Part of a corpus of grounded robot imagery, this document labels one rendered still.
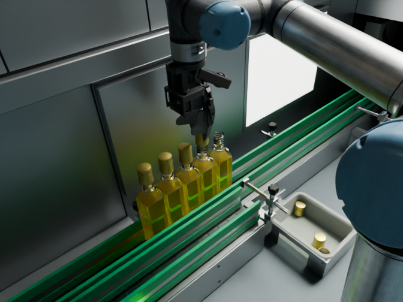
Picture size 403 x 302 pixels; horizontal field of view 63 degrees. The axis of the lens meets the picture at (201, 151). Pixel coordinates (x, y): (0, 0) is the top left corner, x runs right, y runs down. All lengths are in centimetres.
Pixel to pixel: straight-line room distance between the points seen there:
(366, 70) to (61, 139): 63
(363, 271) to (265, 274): 61
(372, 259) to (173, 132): 64
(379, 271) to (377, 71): 26
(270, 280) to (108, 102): 68
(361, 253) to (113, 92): 59
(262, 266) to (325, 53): 70
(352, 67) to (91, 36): 51
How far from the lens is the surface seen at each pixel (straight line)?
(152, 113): 87
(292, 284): 106
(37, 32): 73
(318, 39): 57
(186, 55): 69
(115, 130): 83
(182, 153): 80
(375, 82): 52
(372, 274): 47
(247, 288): 103
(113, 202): 99
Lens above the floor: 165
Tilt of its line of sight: 38 degrees down
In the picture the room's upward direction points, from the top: 3 degrees counter-clockwise
